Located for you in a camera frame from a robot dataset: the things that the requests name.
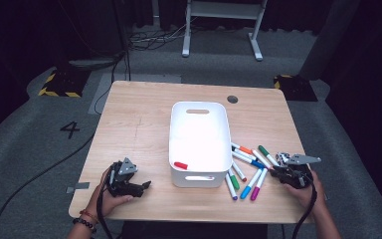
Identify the black upright pole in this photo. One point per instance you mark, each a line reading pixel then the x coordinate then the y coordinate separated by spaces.
pixel 122 33

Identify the magenta capped white marker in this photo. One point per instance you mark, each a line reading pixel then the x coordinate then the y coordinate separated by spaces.
pixel 255 194

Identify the salmon capped white marker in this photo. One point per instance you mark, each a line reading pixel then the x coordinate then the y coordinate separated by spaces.
pixel 261 159

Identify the white plastic bin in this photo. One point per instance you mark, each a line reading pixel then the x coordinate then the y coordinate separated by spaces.
pixel 199 139

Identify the person's left hand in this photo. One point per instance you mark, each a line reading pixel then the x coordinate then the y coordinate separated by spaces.
pixel 101 199

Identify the purple capped white marker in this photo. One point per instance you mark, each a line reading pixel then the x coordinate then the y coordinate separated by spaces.
pixel 231 189

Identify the grey tape piece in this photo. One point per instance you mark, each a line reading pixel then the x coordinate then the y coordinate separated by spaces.
pixel 81 186

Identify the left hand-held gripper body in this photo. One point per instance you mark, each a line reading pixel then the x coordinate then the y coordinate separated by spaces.
pixel 126 167

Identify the grey round table grommet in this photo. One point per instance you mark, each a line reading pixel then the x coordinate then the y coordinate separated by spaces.
pixel 232 99

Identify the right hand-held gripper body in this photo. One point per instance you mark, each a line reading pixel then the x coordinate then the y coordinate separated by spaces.
pixel 298 160

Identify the person's right hand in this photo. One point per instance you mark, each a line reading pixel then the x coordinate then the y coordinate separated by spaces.
pixel 313 199

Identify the person's dark clothing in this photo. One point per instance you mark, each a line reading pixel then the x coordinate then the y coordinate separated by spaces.
pixel 195 232

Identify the black yellow striped base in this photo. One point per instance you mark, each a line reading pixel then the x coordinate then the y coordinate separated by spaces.
pixel 63 84
pixel 295 88

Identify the grey slanted post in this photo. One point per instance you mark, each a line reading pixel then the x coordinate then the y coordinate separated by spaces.
pixel 331 33

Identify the green capped white marker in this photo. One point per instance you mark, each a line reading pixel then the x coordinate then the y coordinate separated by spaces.
pixel 234 182
pixel 263 150

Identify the white metal stand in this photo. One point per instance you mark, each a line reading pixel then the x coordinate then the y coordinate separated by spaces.
pixel 224 10

